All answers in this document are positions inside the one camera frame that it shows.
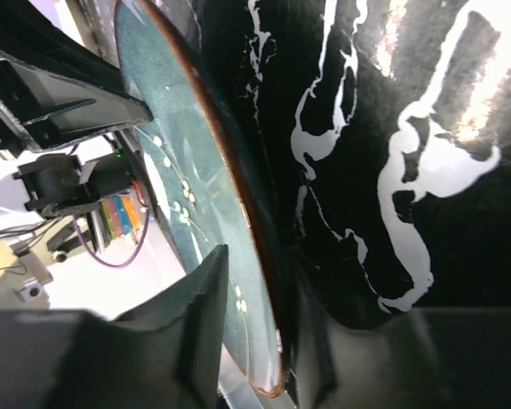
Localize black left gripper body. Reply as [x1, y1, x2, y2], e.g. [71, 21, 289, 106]
[0, 50, 43, 154]

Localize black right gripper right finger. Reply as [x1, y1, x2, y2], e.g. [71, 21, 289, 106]
[294, 284, 511, 408]

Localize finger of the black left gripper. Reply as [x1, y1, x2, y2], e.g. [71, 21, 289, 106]
[0, 1, 152, 149]

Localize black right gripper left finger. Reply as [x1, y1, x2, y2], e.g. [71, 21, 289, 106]
[0, 245, 229, 408]

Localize blue glazed plate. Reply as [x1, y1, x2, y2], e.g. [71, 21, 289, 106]
[114, 1, 284, 396]

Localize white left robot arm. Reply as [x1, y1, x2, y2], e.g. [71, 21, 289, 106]
[0, 1, 152, 233]

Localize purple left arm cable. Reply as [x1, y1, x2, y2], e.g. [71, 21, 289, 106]
[72, 204, 152, 269]

